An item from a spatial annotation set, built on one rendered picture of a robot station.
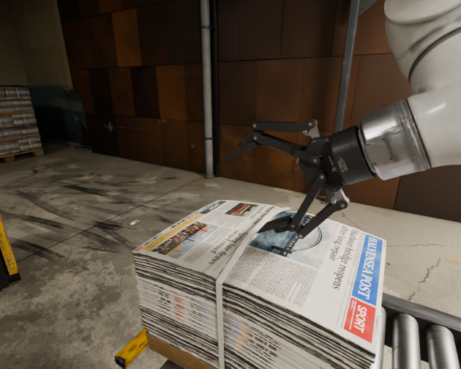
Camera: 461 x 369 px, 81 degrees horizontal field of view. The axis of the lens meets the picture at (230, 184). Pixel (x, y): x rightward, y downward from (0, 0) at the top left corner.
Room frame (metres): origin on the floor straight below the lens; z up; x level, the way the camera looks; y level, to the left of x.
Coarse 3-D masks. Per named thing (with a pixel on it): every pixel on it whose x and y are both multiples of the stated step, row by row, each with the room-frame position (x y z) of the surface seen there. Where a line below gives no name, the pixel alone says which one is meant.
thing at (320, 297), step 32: (320, 224) 0.48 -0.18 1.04; (288, 256) 0.37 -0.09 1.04; (320, 256) 0.38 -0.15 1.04; (352, 256) 0.38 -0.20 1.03; (384, 256) 0.39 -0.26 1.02; (256, 288) 0.30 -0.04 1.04; (288, 288) 0.30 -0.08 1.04; (320, 288) 0.30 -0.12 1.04; (352, 288) 0.31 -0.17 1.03; (256, 320) 0.29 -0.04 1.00; (288, 320) 0.26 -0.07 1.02; (320, 320) 0.25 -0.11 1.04; (352, 320) 0.25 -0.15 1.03; (256, 352) 0.28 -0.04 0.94; (288, 352) 0.26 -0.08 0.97; (320, 352) 0.24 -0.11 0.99; (352, 352) 0.23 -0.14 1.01
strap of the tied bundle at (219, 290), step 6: (288, 210) 0.55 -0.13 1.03; (216, 282) 0.31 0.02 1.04; (216, 288) 0.31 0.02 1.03; (222, 318) 0.31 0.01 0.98; (222, 324) 0.30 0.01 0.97; (222, 330) 0.30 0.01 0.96; (222, 336) 0.30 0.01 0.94; (222, 342) 0.30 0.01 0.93; (222, 348) 0.30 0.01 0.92; (222, 354) 0.30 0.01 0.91; (222, 360) 0.30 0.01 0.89; (222, 366) 0.30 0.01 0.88
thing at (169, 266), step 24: (192, 216) 0.54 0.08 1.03; (216, 216) 0.53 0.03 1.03; (240, 216) 0.52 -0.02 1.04; (168, 240) 0.43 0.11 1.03; (192, 240) 0.43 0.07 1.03; (216, 240) 0.42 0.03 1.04; (144, 264) 0.40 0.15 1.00; (168, 264) 0.37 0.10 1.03; (192, 264) 0.35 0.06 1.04; (144, 288) 0.40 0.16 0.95; (168, 288) 0.37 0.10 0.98; (192, 288) 0.34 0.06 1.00; (144, 312) 0.40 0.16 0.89; (168, 312) 0.37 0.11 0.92; (192, 312) 0.34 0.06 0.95; (168, 336) 0.37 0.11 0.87; (192, 336) 0.34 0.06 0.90
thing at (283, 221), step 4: (288, 216) 0.41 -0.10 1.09; (292, 216) 0.41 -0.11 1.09; (272, 220) 0.43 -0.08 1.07; (276, 220) 0.42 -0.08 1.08; (280, 220) 0.41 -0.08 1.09; (284, 220) 0.40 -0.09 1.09; (288, 220) 0.40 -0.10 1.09; (264, 224) 0.43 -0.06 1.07; (268, 224) 0.42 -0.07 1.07; (272, 224) 0.41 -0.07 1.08; (276, 224) 0.40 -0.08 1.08; (280, 224) 0.40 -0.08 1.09; (284, 224) 0.39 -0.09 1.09; (288, 224) 0.39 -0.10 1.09; (260, 228) 0.41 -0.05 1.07; (264, 228) 0.41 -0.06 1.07; (268, 228) 0.41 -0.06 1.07; (272, 228) 0.40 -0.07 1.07; (260, 232) 0.41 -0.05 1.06
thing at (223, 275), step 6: (276, 210) 0.50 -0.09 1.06; (282, 210) 0.51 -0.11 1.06; (270, 216) 0.46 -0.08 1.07; (264, 222) 0.43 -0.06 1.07; (258, 228) 0.41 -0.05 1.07; (252, 234) 0.39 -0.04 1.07; (246, 240) 0.38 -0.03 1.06; (240, 246) 0.37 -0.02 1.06; (246, 246) 0.37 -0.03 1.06; (240, 252) 0.36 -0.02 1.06; (234, 258) 0.34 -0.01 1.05; (228, 264) 0.33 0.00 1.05; (228, 270) 0.32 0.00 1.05; (222, 276) 0.32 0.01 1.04; (222, 282) 0.31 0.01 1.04
